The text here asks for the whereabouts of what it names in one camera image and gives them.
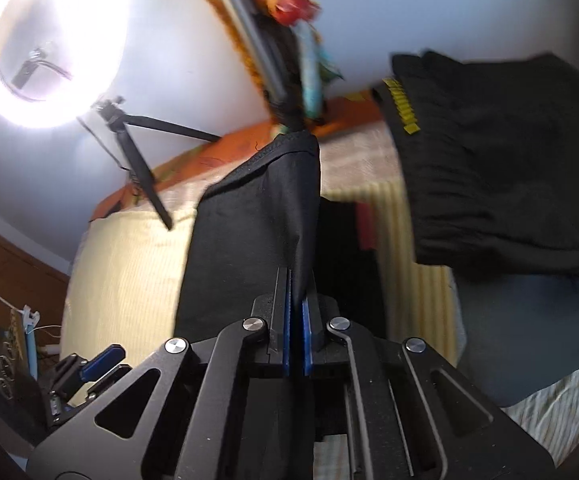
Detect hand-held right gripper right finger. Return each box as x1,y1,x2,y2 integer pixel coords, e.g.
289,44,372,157
302,292,555,480

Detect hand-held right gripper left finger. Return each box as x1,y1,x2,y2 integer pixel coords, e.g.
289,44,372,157
26,267,295,480

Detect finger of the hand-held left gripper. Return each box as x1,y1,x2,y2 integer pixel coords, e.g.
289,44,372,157
80,345,125,382
88,366,132,401

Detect black pants with pink logo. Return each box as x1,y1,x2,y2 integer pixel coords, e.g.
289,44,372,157
174,130,390,441

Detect folded grey pants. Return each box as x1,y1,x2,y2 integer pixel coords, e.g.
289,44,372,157
452,264,579,408

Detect folded black pants yellow label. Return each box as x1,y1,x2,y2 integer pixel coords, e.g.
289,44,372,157
372,50,579,281

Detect leopard print cloth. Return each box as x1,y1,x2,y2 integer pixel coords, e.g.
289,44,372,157
0,310,45,403

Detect yellow striped cloth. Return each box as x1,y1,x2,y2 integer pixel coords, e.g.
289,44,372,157
62,182,463,361

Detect orange patterned cloth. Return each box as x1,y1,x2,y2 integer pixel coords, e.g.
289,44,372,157
89,92,391,222

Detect small black tripod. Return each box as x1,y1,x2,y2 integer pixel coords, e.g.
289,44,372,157
92,95,222,231

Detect folded silver tripod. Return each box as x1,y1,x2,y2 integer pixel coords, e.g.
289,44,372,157
202,0,310,129

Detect gooseneck phone holder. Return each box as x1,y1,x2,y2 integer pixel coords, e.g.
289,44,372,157
12,47,73,89

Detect black cable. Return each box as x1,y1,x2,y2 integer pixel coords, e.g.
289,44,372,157
76,115,136,182

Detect ring light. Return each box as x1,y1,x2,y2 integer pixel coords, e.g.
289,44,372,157
0,0,131,129

